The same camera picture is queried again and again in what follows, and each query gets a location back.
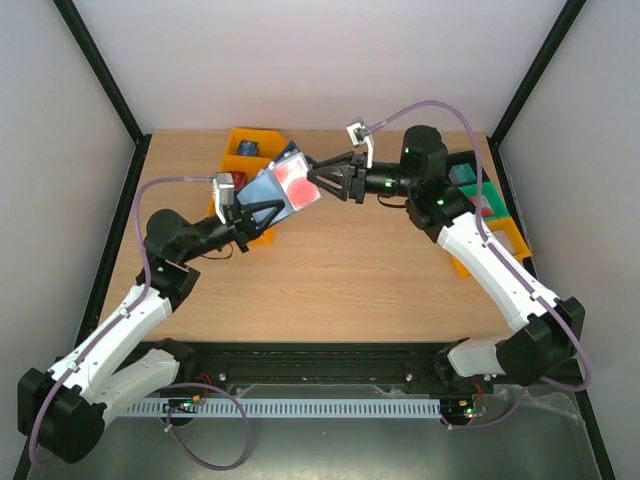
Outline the blue card stack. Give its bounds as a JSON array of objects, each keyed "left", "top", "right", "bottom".
[{"left": 236, "top": 139, "right": 259, "bottom": 157}]

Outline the yellow three-compartment bin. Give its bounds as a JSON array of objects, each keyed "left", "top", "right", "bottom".
[{"left": 206, "top": 127, "right": 291, "bottom": 247}]

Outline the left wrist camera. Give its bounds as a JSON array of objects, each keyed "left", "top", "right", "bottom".
[{"left": 212, "top": 172, "right": 235, "bottom": 225}]

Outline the red VIP card stack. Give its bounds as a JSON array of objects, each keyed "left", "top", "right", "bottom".
[{"left": 231, "top": 171, "right": 247, "bottom": 188}]

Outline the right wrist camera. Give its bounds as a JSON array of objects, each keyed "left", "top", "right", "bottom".
[{"left": 346, "top": 118, "right": 374, "bottom": 169}]

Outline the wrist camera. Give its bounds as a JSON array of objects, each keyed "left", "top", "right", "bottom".
[
  {"left": 212, "top": 172, "right": 235, "bottom": 225},
  {"left": 346, "top": 118, "right": 374, "bottom": 169}
]

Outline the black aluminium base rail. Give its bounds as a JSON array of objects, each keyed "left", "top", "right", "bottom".
[{"left": 54, "top": 341, "right": 581, "bottom": 396}]

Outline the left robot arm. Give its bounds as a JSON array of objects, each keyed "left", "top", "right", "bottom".
[{"left": 18, "top": 199, "right": 285, "bottom": 464}]

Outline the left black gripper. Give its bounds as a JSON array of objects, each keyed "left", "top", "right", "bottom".
[{"left": 180, "top": 197, "right": 285, "bottom": 264}]

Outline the white red card stack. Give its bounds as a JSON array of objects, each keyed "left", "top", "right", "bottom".
[{"left": 479, "top": 196, "right": 495, "bottom": 218}]

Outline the black bin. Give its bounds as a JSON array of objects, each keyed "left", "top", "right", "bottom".
[{"left": 446, "top": 150, "right": 490, "bottom": 187}]

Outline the blue leather card holder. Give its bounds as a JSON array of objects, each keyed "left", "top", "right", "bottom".
[{"left": 237, "top": 141, "right": 321, "bottom": 227}]

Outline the black frame post left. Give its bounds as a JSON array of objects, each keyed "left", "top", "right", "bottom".
[{"left": 53, "top": 0, "right": 149, "bottom": 146}]

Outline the green bin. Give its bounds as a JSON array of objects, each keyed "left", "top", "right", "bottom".
[{"left": 460, "top": 181, "right": 509, "bottom": 221}]

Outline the yellow bin right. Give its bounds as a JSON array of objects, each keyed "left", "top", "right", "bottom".
[{"left": 436, "top": 213, "right": 532, "bottom": 277}]

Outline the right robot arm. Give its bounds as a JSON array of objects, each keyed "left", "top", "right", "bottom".
[{"left": 307, "top": 125, "right": 585, "bottom": 392}]

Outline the teal card stack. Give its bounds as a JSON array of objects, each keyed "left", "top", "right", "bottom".
[{"left": 449, "top": 163, "right": 477, "bottom": 186}]

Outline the black frame post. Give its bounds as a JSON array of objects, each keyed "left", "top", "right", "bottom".
[
  {"left": 488, "top": 0, "right": 587, "bottom": 151},
  {"left": 53, "top": 0, "right": 149, "bottom": 146}
]

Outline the black frame post right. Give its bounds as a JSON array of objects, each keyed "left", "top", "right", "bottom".
[{"left": 488, "top": 0, "right": 587, "bottom": 151}]

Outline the light blue cable duct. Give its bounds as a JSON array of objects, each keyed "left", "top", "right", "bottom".
[{"left": 121, "top": 398, "right": 441, "bottom": 419}]

